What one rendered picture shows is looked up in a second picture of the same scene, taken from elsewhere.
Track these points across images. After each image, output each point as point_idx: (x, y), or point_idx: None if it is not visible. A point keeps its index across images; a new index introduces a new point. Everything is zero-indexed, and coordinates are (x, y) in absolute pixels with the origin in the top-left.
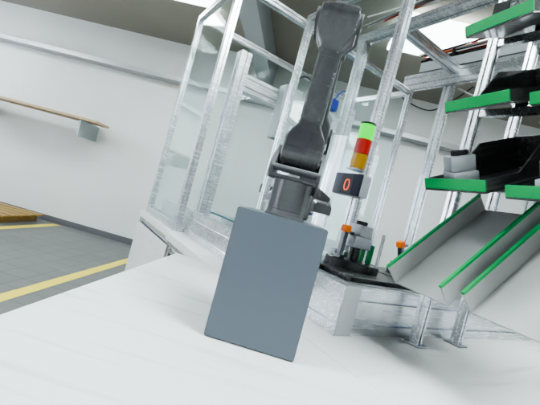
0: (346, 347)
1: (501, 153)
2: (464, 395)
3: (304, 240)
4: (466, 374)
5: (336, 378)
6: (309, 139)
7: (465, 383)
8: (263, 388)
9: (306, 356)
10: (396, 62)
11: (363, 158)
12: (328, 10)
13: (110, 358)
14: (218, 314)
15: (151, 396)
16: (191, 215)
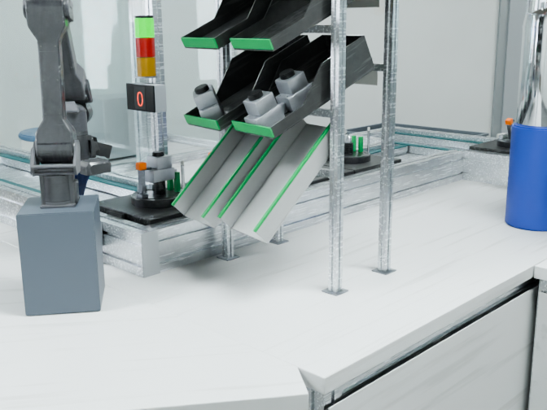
0: (152, 284)
1: (258, 58)
2: (242, 289)
3: (77, 224)
4: (261, 269)
5: (133, 310)
6: (57, 133)
7: (252, 278)
8: (76, 333)
9: (112, 303)
10: None
11: (149, 63)
12: (32, 9)
13: None
14: (32, 298)
15: (5, 357)
16: None
